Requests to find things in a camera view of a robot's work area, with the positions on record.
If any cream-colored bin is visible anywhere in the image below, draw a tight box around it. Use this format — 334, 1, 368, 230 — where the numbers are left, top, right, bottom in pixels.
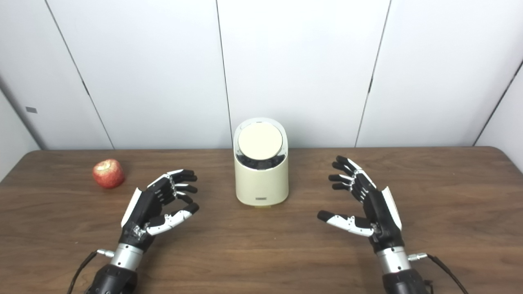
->
233, 118, 289, 209

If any cream round bin lid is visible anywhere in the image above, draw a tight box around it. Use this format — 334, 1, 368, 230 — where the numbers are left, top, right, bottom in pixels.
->
238, 122, 283, 160

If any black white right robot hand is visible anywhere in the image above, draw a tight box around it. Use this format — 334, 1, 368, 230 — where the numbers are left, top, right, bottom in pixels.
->
317, 155, 405, 254

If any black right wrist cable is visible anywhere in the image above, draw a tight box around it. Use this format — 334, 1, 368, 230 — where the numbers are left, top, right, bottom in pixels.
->
408, 252, 469, 294

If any red apple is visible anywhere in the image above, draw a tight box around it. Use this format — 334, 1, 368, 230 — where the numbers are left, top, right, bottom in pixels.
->
92, 159, 125, 189

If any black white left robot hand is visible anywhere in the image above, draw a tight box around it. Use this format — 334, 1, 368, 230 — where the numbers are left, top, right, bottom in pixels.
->
118, 169, 200, 250

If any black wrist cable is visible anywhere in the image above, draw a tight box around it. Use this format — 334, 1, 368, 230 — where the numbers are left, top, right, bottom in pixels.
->
408, 252, 469, 294
67, 249, 115, 294

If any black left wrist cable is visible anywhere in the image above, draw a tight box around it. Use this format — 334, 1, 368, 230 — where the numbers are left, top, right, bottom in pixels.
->
67, 249, 115, 294

